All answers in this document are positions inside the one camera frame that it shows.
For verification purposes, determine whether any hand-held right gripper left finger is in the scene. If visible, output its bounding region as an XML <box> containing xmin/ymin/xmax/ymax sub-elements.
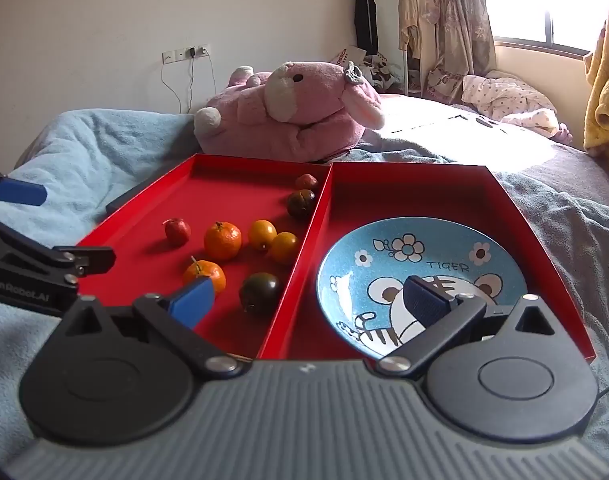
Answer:
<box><xmin>59</xmin><ymin>276</ymin><xmax>251</xmax><ymax>381</ymax></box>

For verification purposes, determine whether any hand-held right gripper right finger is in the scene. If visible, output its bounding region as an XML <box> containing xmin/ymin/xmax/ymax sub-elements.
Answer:
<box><xmin>374</xmin><ymin>275</ymin><xmax>557</xmax><ymax>378</ymax></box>

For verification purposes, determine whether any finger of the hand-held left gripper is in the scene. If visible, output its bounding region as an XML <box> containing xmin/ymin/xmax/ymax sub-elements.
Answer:
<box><xmin>0</xmin><ymin>214</ymin><xmax>117</xmax><ymax>287</ymax></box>
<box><xmin>0</xmin><ymin>170</ymin><xmax>48</xmax><ymax>207</ymax></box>

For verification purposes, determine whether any orange mandarin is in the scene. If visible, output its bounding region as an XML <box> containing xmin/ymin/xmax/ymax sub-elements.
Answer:
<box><xmin>204</xmin><ymin>221</ymin><xmax>243</xmax><ymax>262</ymax></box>
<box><xmin>183</xmin><ymin>256</ymin><xmax>227</xmax><ymax>295</ymax></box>

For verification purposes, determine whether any blue tiger print plate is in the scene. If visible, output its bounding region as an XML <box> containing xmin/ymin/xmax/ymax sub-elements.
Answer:
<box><xmin>316</xmin><ymin>217</ymin><xmax>528</xmax><ymax>361</ymax></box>

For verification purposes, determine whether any dark brown tomato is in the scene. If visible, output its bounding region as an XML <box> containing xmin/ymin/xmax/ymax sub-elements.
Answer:
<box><xmin>287</xmin><ymin>189</ymin><xmax>316</xmax><ymax>220</ymax></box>
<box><xmin>239</xmin><ymin>272</ymin><xmax>281</xmax><ymax>317</ymax></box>

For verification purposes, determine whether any small red apple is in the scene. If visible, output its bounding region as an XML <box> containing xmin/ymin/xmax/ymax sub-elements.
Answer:
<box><xmin>164</xmin><ymin>217</ymin><xmax>192</xmax><ymax>248</ymax></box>

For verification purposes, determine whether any red tray with fruit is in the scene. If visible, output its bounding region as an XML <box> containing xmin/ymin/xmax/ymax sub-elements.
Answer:
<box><xmin>77</xmin><ymin>153</ymin><xmax>333</xmax><ymax>361</ymax></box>

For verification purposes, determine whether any yellow tomato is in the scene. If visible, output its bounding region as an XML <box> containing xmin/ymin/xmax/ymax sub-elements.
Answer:
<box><xmin>270</xmin><ymin>232</ymin><xmax>300</xmax><ymax>266</ymax></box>
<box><xmin>248</xmin><ymin>219</ymin><xmax>278</xmax><ymax>251</ymax></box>

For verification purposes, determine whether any light blue blanket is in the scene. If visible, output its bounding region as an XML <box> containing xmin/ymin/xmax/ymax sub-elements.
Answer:
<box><xmin>0</xmin><ymin>108</ymin><xmax>210</xmax><ymax>461</ymax></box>

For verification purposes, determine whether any red tray under plate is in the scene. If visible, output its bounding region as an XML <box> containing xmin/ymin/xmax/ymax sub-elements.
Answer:
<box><xmin>257</xmin><ymin>161</ymin><xmax>597</xmax><ymax>367</ymax></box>

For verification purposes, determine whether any grey blanket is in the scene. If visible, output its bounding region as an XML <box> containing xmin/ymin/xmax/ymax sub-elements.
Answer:
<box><xmin>354</xmin><ymin>145</ymin><xmax>609</xmax><ymax>456</ymax></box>

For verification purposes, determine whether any pale bed sheet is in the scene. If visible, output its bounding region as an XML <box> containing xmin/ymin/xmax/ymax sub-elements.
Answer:
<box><xmin>364</xmin><ymin>92</ymin><xmax>597</xmax><ymax>167</ymax></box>

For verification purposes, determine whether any pink plush toy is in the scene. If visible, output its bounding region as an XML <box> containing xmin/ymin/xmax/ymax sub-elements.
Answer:
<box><xmin>193</xmin><ymin>61</ymin><xmax>386</xmax><ymax>164</ymax></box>

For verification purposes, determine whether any pink dotted garment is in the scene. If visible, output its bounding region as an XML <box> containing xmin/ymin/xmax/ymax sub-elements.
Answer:
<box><xmin>461</xmin><ymin>74</ymin><xmax>561</xmax><ymax>137</ymax></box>

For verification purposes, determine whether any white printed bag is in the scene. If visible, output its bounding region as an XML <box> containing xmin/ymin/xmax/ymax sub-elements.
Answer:
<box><xmin>334</xmin><ymin>46</ymin><xmax>366</xmax><ymax>69</ymax></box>

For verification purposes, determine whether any yellow fleece towel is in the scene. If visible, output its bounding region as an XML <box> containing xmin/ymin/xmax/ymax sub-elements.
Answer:
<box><xmin>583</xmin><ymin>5</ymin><xmax>609</xmax><ymax>159</ymax></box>

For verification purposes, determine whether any floral curtain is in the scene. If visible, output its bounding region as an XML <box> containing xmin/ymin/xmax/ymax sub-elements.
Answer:
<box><xmin>428</xmin><ymin>0</ymin><xmax>498</xmax><ymax>102</ymax></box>

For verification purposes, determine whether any black hanging garment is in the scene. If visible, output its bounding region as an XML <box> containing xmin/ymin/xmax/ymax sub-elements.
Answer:
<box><xmin>354</xmin><ymin>0</ymin><xmax>380</xmax><ymax>59</ymax></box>

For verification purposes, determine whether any beige hanging garment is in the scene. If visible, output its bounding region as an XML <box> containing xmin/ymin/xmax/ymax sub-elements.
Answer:
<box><xmin>398</xmin><ymin>0</ymin><xmax>441</xmax><ymax>63</ymax></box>

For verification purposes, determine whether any white wall socket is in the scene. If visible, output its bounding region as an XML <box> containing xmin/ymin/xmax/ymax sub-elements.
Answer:
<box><xmin>162</xmin><ymin>45</ymin><xmax>210</xmax><ymax>64</ymax></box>

